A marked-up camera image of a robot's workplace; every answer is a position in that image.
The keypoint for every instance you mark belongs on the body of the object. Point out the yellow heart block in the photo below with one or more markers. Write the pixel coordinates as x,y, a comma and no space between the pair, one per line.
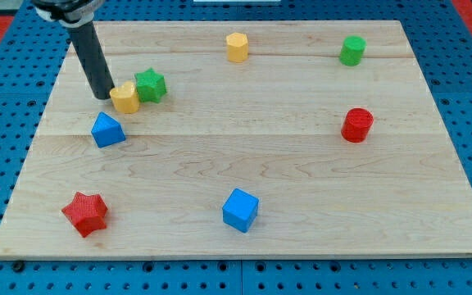
125,98

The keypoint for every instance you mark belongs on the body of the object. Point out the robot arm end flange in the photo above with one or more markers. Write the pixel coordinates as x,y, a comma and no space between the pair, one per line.
69,13

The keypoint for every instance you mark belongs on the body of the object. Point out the wooden board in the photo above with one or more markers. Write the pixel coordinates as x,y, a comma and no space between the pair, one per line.
270,126

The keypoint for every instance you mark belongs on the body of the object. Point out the blue cube block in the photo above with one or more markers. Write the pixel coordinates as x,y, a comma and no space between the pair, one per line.
240,210

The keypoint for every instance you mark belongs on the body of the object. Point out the green star block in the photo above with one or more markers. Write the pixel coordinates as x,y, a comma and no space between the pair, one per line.
150,86

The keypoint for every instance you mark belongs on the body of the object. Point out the yellow hexagon block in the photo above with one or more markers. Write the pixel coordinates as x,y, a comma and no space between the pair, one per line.
237,47

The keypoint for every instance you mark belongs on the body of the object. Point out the red cylinder block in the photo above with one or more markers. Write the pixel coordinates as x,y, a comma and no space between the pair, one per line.
356,125

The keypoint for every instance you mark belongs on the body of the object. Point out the blue triangle block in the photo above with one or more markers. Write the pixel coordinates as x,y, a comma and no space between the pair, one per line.
107,131

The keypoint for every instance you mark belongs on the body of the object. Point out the green cylinder block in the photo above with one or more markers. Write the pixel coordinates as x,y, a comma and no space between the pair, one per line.
352,50

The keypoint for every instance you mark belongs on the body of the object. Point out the red star block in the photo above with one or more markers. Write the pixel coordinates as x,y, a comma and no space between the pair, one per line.
86,213

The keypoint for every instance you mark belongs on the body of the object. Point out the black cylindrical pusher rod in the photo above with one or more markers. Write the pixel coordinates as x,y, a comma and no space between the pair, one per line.
89,51

